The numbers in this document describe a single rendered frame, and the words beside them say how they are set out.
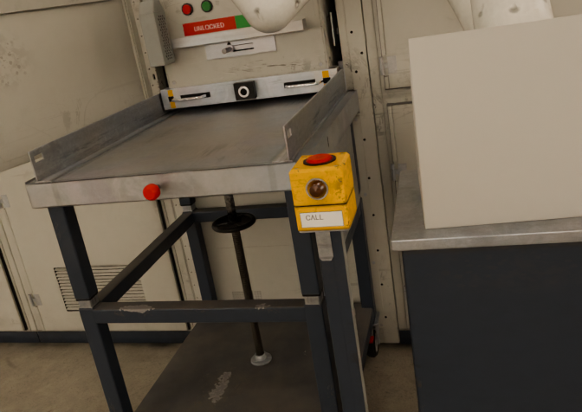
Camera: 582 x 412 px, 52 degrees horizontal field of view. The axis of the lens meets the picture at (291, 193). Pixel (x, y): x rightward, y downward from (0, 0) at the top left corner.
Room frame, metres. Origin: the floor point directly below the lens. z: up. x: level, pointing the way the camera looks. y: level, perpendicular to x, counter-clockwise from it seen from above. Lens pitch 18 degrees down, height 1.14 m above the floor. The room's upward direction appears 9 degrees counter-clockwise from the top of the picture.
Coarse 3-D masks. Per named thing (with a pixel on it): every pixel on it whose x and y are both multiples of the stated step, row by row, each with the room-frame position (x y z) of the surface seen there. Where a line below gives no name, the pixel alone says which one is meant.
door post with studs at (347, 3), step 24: (336, 0) 1.73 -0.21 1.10; (360, 24) 1.71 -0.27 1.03; (360, 48) 1.71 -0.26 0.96; (360, 72) 1.71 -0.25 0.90; (360, 96) 1.71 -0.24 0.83; (360, 120) 1.71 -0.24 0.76; (384, 216) 1.70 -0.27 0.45; (384, 240) 1.71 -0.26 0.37; (384, 264) 1.71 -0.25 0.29; (384, 288) 1.71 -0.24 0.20; (384, 312) 1.71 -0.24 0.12; (384, 336) 1.72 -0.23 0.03
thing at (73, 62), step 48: (0, 0) 1.56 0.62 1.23; (48, 0) 1.67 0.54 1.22; (96, 0) 1.80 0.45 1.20; (0, 48) 1.55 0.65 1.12; (48, 48) 1.66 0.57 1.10; (96, 48) 1.79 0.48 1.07; (0, 96) 1.51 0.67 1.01; (48, 96) 1.63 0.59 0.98; (96, 96) 1.76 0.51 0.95; (144, 96) 1.91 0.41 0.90; (0, 144) 1.48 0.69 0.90
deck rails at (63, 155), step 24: (336, 96) 1.58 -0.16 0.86; (120, 120) 1.59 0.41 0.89; (144, 120) 1.71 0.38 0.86; (288, 120) 1.11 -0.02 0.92; (312, 120) 1.28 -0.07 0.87; (48, 144) 1.30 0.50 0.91; (72, 144) 1.37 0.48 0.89; (96, 144) 1.46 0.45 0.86; (288, 144) 1.08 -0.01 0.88; (48, 168) 1.28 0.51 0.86; (72, 168) 1.30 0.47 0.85
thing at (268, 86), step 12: (300, 72) 1.71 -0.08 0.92; (312, 72) 1.69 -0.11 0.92; (336, 72) 1.67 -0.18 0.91; (204, 84) 1.79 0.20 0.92; (216, 84) 1.77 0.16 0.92; (228, 84) 1.76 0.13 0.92; (264, 84) 1.73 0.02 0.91; (276, 84) 1.72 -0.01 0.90; (288, 84) 1.71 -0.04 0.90; (168, 96) 1.82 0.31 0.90; (180, 96) 1.81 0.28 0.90; (192, 96) 1.79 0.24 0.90; (216, 96) 1.77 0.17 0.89; (228, 96) 1.76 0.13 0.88; (264, 96) 1.73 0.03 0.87; (276, 96) 1.72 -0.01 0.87; (168, 108) 1.82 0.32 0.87
